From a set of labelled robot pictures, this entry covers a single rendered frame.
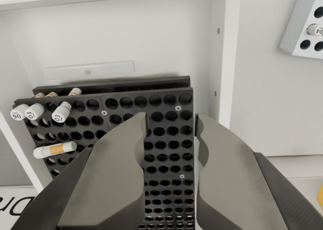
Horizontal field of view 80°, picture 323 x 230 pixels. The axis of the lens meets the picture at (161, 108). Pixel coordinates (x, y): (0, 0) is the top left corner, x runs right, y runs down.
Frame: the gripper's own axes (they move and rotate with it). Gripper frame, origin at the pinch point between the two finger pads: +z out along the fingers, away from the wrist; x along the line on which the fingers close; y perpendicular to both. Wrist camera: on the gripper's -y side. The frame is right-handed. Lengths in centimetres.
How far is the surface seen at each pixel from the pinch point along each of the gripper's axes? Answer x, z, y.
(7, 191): -31.3, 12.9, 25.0
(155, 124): -1.5, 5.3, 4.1
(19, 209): -26.2, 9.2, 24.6
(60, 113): -10.1, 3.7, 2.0
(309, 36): 17.5, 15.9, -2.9
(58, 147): -12.0, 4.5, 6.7
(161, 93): -1.0, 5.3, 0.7
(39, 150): -14.1, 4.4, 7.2
